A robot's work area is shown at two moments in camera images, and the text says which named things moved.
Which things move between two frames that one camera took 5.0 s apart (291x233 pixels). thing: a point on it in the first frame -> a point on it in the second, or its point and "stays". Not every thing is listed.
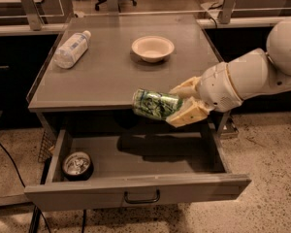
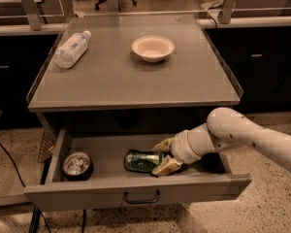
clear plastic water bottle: (72, 50) stays
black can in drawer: (78, 166) stays
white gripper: (216, 86) -> (180, 147)
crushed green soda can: (154, 105) -> (143, 161)
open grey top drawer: (121, 165) stays
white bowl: (152, 49) stays
